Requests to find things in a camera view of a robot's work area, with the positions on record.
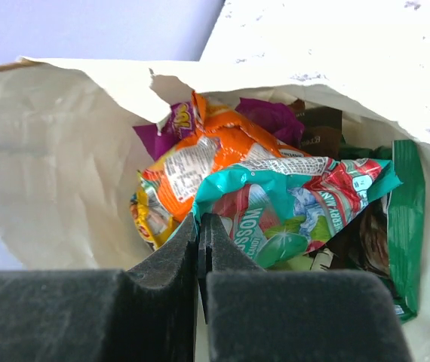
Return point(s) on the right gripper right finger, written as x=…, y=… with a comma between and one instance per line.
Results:
x=255, y=315

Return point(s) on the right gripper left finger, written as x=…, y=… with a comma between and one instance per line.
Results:
x=147, y=313

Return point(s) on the teal candy bag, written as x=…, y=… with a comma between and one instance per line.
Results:
x=280, y=208

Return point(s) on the orange snack bag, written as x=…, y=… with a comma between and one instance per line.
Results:
x=222, y=137

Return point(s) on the green crisps bag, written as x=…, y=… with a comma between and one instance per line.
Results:
x=405, y=229

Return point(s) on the purple snack bag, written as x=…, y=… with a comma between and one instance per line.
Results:
x=276, y=118

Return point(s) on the yellow snack packet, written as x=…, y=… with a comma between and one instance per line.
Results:
x=153, y=221

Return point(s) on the brown chocolate packet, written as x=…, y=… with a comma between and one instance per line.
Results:
x=322, y=135

